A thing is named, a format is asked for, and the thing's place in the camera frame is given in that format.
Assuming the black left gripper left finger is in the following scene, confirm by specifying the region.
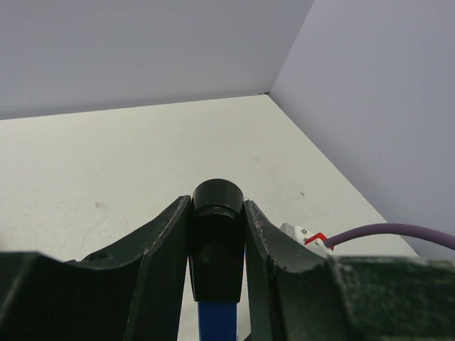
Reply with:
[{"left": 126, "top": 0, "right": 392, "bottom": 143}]
[{"left": 1, "top": 195, "right": 191, "bottom": 340}]

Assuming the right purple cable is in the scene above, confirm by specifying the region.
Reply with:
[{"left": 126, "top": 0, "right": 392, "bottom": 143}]
[{"left": 325, "top": 222, "right": 455, "bottom": 251}]

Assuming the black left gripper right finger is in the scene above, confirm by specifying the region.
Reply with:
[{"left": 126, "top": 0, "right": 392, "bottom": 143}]
[{"left": 245, "top": 200, "right": 454, "bottom": 340}]

